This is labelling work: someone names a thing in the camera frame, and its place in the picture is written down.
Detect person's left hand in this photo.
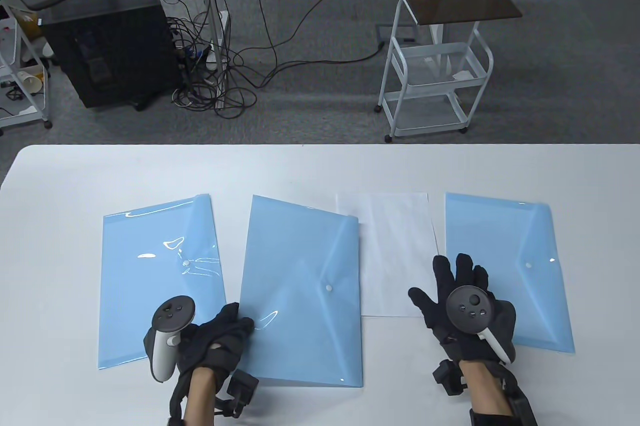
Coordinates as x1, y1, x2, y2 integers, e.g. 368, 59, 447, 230
172, 302, 255, 378

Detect person's right hand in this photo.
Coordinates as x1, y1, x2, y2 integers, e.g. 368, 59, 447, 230
408, 254, 517, 364

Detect grey and white controller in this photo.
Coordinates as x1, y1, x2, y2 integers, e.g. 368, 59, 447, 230
150, 296, 197, 383
446, 286, 512, 366

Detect white paper sheet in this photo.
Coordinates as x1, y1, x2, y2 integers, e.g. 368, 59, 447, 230
335, 191, 441, 318

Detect wrinkled blue plastic snap folder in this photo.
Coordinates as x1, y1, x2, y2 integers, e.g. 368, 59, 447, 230
96, 193, 227, 371

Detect person's left forearm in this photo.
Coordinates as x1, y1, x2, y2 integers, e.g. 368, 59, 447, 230
182, 368, 217, 426

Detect black glove electronics box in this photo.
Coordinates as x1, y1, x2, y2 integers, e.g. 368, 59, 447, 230
500, 371, 538, 426

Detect grey floor socket plate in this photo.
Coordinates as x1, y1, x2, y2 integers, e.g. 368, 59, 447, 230
375, 21, 421, 45

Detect black computer tower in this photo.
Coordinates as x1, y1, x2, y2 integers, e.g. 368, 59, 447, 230
39, 0, 183, 111

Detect silver desk leg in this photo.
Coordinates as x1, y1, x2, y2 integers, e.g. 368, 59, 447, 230
200, 0, 232, 109

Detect paper cup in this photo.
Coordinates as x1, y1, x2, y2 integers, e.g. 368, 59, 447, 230
17, 70, 44, 95

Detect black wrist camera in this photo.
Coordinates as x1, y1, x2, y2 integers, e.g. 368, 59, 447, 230
227, 370, 260, 419
432, 360, 468, 397

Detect tangle of black cables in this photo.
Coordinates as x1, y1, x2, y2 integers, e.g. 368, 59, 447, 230
159, 11, 258, 119

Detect white wire cart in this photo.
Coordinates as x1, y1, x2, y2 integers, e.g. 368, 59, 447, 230
0, 2, 54, 136

